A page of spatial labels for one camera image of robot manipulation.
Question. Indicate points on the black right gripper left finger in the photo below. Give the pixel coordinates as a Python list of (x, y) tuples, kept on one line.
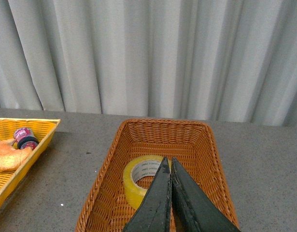
[(154, 219)]

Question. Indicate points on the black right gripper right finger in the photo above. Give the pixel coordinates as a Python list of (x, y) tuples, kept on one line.
[(193, 211)]

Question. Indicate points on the yellow packing tape roll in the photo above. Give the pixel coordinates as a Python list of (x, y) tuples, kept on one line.
[(147, 182)]

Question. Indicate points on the brown wicker basket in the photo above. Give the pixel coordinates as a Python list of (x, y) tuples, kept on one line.
[(192, 143)]

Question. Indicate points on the yellow woven basket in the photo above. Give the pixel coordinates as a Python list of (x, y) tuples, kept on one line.
[(43, 129)]

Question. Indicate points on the small pink labelled bottle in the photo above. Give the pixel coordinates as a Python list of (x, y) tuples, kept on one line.
[(25, 138)]

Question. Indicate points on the toy croissant bread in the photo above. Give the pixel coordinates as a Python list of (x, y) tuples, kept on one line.
[(11, 158)]

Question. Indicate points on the white curtain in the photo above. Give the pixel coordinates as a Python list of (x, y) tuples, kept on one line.
[(225, 60)]

